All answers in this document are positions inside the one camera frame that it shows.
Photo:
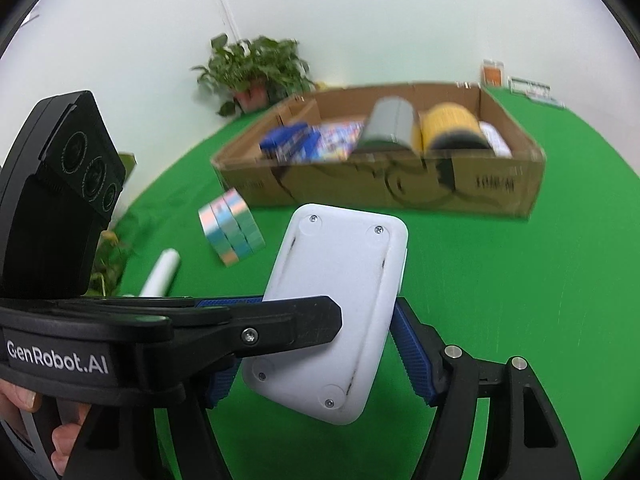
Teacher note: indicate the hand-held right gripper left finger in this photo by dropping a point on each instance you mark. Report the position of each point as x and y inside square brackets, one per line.
[222, 385]

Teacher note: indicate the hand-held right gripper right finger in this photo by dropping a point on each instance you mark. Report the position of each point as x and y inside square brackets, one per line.
[411, 355]

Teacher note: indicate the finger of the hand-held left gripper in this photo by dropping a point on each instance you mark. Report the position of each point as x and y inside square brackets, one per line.
[230, 302]
[280, 325]

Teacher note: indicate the white plastic device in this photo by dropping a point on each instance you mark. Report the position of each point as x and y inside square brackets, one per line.
[340, 270]

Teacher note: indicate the cardboard box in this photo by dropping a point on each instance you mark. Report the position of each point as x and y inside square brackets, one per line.
[350, 180]

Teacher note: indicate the blue stapler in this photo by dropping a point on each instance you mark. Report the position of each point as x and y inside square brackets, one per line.
[290, 142]

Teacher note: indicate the silver metal can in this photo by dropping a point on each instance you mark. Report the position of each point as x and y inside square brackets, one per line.
[390, 122]

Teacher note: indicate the white spray bottle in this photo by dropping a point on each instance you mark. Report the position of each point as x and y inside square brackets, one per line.
[495, 140]

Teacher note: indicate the yellow label jar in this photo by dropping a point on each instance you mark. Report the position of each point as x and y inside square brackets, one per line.
[452, 125]

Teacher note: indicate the person's left hand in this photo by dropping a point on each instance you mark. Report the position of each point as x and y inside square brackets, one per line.
[67, 440]

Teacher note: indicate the large leafy plant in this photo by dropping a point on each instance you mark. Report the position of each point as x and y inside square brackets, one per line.
[112, 255]

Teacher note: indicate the white lint roller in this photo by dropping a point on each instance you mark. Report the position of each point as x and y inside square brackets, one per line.
[161, 272]

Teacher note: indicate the pastel puzzle cube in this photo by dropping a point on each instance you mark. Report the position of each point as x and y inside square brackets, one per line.
[232, 225]

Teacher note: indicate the green tablecloth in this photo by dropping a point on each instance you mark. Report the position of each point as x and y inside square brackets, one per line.
[500, 285]

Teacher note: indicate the colourful puzzle box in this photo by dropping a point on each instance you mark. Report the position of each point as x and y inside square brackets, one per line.
[337, 140]

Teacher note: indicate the yellow object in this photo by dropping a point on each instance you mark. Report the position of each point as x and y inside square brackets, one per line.
[330, 87]

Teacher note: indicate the potted plant orange pot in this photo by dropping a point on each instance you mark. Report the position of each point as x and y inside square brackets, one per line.
[255, 65]

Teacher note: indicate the orange card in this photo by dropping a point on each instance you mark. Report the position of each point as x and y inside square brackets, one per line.
[492, 72]

